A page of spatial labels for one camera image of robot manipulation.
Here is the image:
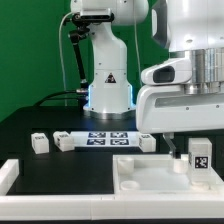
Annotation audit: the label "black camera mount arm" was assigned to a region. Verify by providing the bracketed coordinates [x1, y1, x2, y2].
[67, 14, 90, 89]

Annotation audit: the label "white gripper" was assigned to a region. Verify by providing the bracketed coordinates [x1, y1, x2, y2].
[136, 85, 224, 158]

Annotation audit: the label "white sheet with tags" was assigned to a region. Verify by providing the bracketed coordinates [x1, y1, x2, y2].
[70, 131, 138, 147]

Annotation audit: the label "black cables at base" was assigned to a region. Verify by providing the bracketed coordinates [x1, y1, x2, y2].
[33, 88, 90, 108]

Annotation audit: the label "grey camera on mount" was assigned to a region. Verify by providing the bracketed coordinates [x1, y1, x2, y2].
[80, 8, 112, 20]

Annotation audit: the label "white cable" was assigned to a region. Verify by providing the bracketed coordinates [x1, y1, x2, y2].
[58, 11, 76, 108]

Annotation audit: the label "white square table top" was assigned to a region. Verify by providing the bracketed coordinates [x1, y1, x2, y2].
[113, 155, 224, 194]

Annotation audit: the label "white U-shaped obstacle fence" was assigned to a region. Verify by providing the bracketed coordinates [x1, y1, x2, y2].
[0, 159, 224, 221]

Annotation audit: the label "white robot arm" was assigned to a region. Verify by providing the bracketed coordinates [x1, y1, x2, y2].
[70, 0, 224, 137]

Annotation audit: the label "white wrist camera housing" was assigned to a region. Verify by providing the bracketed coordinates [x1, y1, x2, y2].
[141, 58, 192, 86]

